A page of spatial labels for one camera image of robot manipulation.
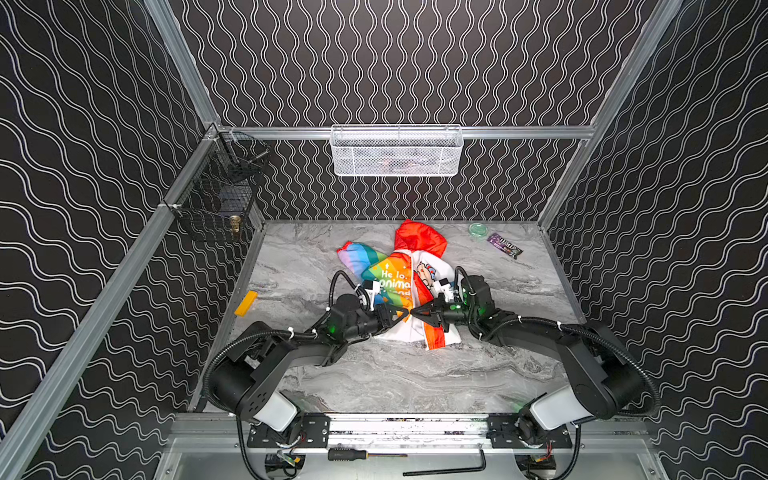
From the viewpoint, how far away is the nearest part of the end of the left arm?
2.27 ft

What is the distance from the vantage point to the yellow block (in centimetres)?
97

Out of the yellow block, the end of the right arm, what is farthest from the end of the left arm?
the yellow block

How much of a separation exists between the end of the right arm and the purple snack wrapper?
44 centimetres

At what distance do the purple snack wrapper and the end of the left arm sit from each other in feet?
1.67

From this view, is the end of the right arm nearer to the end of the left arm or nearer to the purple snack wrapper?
the end of the left arm

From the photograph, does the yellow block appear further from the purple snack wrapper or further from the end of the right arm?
the purple snack wrapper

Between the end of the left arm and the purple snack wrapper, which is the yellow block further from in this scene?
the purple snack wrapper

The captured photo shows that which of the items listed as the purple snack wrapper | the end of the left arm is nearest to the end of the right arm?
the end of the left arm

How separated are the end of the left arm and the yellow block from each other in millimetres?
403

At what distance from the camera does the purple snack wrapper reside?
1119 millimetres

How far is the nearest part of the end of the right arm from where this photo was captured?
703 millimetres

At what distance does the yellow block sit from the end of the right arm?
1.55 feet

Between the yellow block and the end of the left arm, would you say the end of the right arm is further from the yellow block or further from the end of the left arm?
the yellow block
